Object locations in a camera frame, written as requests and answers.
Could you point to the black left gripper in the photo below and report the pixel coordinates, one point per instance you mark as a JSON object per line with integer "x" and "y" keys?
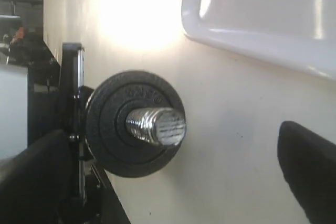
{"x": 35, "y": 181}

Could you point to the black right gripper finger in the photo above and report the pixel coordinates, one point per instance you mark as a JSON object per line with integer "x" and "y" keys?
{"x": 307, "y": 161}

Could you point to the black weight plate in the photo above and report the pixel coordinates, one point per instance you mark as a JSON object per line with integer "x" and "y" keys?
{"x": 108, "y": 140}

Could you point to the chrome threaded dumbbell bar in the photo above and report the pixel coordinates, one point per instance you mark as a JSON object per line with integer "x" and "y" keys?
{"x": 157, "y": 126}

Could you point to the white plastic tray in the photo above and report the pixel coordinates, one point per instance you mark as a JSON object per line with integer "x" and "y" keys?
{"x": 295, "y": 34}

